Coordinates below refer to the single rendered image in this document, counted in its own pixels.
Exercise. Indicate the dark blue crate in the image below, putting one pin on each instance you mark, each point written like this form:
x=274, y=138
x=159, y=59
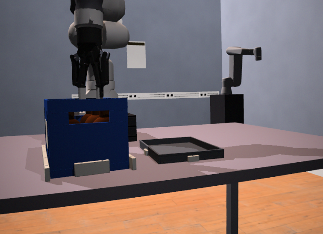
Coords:
x=67, y=144

